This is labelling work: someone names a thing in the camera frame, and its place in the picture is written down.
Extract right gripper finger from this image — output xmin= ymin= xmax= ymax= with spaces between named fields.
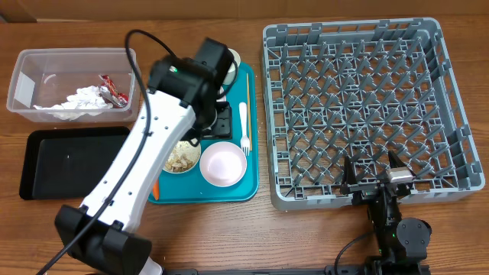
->
xmin=388 ymin=150 xmax=406 ymax=169
xmin=342 ymin=155 xmax=357 ymax=185

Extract peanuts and rice leftovers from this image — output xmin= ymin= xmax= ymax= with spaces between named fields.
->
xmin=164 ymin=141 xmax=199 ymax=173

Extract white bowl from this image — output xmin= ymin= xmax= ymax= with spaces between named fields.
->
xmin=162 ymin=140 xmax=202 ymax=175

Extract white paper cup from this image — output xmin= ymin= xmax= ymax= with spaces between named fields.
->
xmin=223 ymin=48 xmax=241 ymax=85

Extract orange carrot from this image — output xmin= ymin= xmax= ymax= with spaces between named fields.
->
xmin=152 ymin=180 xmax=160 ymax=200

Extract red snack wrapper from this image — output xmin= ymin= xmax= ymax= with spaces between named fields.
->
xmin=99 ymin=74 xmax=128 ymax=108

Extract white napkin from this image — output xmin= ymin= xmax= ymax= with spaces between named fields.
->
xmin=34 ymin=86 xmax=114 ymax=121

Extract large white plate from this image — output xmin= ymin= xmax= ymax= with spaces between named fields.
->
xmin=215 ymin=86 xmax=226 ymax=113

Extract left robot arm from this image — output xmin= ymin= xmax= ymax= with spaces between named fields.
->
xmin=52 ymin=38 xmax=235 ymax=274

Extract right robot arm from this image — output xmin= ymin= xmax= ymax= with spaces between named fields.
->
xmin=333 ymin=150 xmax=432 ymax=274

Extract grey dishwasher rack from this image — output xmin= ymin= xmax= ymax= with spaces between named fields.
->
xmin=261 ymin=18 xmax=486 ymax=210

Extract white plastic fork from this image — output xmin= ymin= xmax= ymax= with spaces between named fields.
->
xmin=238 ymin=102 xmax=251 ymax=156

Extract wooden chopstick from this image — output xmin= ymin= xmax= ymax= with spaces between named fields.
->
xmin=246 ymin=73 xmax=252 ymax=152

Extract teal serving tray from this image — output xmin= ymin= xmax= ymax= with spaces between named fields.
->
xmin=148 ymin=63 xmax=259 ymax=205

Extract clear plastic bin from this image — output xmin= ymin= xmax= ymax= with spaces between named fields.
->
xmin=6 ymin=47 xmax=140 ymax=123

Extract black tray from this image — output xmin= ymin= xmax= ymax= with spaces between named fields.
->
xmin=19 ymin=126 xmax=130 ymax=200

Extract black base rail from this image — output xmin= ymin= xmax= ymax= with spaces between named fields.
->
xmin=163 ymin=265 xmax=369 ymax=275

